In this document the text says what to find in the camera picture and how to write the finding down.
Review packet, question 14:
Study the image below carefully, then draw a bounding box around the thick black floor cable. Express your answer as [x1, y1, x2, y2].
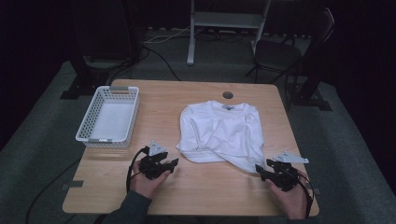
[24, 157, 82, 224]

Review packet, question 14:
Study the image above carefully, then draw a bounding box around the person's left hand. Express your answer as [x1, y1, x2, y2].
[130, 161, 172, 200]

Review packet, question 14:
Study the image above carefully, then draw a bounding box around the white floor cable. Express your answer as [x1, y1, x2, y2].
[144, 26, 204, 45]

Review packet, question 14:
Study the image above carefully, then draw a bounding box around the black chair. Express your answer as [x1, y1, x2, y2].
[246, 7, 335, 85]

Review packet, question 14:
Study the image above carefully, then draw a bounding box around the tall black equipment stand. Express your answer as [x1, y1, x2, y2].
[60, 0, 144, 101]

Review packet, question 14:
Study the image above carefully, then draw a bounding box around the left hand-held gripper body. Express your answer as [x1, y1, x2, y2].
[138, 140, 167, 181]

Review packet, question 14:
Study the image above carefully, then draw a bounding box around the white t-shirt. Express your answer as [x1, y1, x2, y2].
[176, 100, 266, 174]

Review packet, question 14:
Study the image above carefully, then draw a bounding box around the white metal stand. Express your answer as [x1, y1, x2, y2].
[186, 0, 272, 66]

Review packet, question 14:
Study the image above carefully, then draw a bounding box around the left hand-held gripper black cable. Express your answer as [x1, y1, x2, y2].
[125, 146, 150, 194]

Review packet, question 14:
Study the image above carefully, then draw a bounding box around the hand-held gripper black cable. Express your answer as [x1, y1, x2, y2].
[292, 169, 314, 218]
[125, 146, 150, 194]

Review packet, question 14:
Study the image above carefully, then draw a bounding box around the right hand-held gripper black cable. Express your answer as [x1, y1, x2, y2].
[292, 169, 314, 218]

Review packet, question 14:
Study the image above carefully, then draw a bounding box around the black stand with base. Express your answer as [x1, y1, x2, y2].
[292, 62, 333, 112]

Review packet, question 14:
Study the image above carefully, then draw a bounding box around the grey tape strip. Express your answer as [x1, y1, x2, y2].
[61, 180, 84, 191]
[306, 183, 321, 196]

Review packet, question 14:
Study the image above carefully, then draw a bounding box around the white perforated plastic basket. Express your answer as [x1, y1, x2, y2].
[75, 85, 140, 148]

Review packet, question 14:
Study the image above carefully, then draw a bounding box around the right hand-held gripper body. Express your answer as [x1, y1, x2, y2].
[268, 150, 310, 192]

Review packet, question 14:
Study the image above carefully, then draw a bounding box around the person's right hand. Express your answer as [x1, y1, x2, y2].
[266, 175, 309, 220]

